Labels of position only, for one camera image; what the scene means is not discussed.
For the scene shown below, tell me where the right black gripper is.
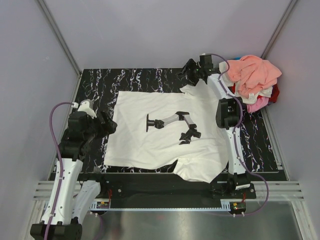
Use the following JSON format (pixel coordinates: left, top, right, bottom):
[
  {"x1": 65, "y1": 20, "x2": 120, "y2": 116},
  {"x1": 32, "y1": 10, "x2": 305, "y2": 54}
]
[{"x1": 175, "y1": 59, "x2": 203, "y2": 88}]

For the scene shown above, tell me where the white t-shirt robot print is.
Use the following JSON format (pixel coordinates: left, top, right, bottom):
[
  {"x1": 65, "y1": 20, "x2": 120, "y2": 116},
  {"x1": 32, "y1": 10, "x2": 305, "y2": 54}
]
[{"x1": 104, "y1": 81, "x2": 228, "y2": 183}]

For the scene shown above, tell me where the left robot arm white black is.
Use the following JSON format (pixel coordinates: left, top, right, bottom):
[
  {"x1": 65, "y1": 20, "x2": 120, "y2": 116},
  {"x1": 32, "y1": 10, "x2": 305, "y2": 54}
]
[{"x1": 30, "y1": 110, "x2": 117, "y2": 240}]

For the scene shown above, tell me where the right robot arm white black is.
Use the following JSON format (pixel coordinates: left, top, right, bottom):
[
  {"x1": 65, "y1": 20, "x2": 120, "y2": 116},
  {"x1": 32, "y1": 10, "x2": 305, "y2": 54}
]
[{"x1": 180, "y1": 54, "x2": 251, "y2": 199}]

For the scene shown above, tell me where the salmon pink t-shirt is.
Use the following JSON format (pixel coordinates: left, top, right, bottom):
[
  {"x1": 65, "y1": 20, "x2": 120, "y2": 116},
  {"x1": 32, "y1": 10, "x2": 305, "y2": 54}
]
[{"x1": 226, "y1": 55, "x2": 282, "y2": 100}]

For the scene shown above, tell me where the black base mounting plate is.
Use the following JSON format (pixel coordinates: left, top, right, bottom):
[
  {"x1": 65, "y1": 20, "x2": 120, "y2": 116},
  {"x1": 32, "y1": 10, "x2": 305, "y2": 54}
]
[{"x1": 78, "y1": 173, "x2": 257, "y2": 200}]

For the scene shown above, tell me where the cream white t-shirt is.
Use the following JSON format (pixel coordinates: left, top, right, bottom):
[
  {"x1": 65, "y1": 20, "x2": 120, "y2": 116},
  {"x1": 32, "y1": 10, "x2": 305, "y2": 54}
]
[{"x1": 218, "y1": 61, "x2": 273, "y2": 105}]

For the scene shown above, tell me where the red t-shirt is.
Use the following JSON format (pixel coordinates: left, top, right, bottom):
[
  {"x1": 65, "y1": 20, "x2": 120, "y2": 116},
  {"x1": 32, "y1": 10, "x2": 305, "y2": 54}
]
[{"x1": 237, "y1": 84, "x2": 280, "y2": 102}]

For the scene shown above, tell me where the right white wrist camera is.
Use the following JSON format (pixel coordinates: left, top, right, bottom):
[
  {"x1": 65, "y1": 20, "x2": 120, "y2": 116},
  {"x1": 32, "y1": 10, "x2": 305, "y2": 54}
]
[{"x1": 199, "y1": 53, "x2": 213, "y2": 67}]

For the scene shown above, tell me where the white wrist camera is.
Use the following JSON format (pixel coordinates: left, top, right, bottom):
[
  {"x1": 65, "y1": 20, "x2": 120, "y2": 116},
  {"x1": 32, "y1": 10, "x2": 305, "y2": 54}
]
[
  {"x1": 199, "y1": 53, "x2": 213, "y2": 67},
  {"x1": 71, "y1": 99, "x2": 97, "y2": 119}
]

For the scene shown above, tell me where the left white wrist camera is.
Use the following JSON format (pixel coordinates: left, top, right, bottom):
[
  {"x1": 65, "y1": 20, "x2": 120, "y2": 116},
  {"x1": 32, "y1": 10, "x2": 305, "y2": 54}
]
[{"x1": 71, "y1": 99, "x2": 97, "y2": 119}]

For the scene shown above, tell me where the right aluminium frame post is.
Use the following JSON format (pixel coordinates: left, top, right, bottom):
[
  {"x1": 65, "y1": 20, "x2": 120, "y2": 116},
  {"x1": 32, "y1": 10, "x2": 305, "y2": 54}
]
[{"x1": 260, "y1": 0, "x2": 300, "y2": 60}]

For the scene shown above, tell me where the aluminium frame post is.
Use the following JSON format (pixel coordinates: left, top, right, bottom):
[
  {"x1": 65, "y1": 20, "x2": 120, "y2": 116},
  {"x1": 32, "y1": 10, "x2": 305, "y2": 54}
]
[
  {"x1": 260, "y1": 0, "x2": 300, "y2": 60},
  {"x1": 35, "y1": 0, "x2": 82, "y2": 78}
]

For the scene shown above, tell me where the left aluminium frame post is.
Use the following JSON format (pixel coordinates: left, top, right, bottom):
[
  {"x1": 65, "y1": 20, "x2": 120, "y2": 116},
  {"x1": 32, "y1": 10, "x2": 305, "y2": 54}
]
[{"x1": 35, "y1": 0, "x2": 82, "y2": 78}]

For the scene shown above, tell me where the aluminium front rail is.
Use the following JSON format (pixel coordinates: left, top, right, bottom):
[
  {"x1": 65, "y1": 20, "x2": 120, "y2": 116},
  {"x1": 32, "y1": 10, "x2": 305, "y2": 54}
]
[{"x1": 33, "y1": 181, "x2": 304, "y2": 202}]

